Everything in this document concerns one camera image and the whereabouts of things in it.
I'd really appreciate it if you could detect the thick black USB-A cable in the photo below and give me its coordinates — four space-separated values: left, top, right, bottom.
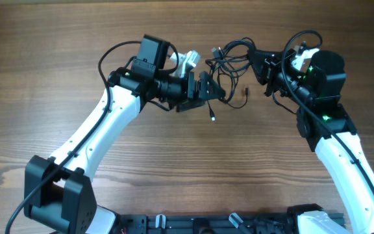
205 36 257 110

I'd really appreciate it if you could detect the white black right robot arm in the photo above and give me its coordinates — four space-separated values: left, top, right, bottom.
247 47 374 233

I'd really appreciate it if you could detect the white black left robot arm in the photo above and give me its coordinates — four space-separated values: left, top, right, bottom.
23 68 225 233

